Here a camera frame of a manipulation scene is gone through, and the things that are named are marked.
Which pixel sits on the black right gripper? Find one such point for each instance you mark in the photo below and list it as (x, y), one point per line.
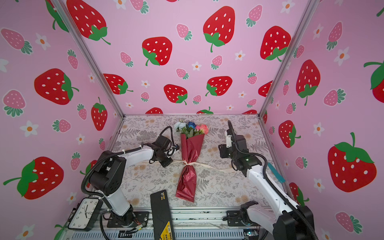
(221, 149)

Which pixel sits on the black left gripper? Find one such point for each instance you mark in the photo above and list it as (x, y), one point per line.
(166, 164)

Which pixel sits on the white fake flower stem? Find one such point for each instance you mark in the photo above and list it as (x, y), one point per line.
(183, 128)

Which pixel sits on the beige ribbon pile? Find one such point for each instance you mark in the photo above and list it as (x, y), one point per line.
(228, 170)

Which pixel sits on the blue fake rose stem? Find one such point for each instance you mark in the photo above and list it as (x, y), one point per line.
(192, 125)

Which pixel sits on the large pink fake rose stem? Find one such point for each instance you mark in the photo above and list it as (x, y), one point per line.
(204, 129)

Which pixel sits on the dark red wrapping paper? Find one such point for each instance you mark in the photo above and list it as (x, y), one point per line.
(191, 150)

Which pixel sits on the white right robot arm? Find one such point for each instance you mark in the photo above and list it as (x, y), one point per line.
(276, 204)

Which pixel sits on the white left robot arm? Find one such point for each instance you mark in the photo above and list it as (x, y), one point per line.
(104, 179)

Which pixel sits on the teal flat stick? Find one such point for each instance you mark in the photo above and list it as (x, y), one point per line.
(278, 176)

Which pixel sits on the black flat device yellow label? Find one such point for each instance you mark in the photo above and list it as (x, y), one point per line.
(162, 218)

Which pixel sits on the black framed analog clock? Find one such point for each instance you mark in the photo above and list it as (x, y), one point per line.
(85, 214)

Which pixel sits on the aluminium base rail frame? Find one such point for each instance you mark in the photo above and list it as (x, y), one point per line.
(218, 223)

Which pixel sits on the aluminium corner post right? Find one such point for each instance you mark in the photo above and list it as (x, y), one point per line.
(296, 38)

